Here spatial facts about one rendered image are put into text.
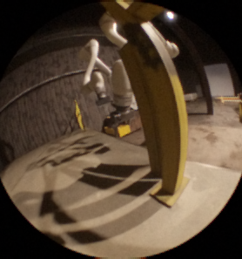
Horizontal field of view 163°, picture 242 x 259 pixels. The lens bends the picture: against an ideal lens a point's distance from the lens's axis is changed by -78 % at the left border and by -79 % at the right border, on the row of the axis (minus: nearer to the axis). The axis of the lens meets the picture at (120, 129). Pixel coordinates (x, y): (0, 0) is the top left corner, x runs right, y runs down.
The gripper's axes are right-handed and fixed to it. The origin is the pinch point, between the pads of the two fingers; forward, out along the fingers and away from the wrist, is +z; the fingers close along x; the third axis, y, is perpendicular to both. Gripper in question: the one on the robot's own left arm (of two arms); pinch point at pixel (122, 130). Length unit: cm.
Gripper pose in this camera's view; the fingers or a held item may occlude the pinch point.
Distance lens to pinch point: 51.6
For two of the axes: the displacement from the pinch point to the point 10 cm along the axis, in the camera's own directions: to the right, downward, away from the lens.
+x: 8.2, -3.7, 4.4
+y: 5.7, 5.2, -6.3
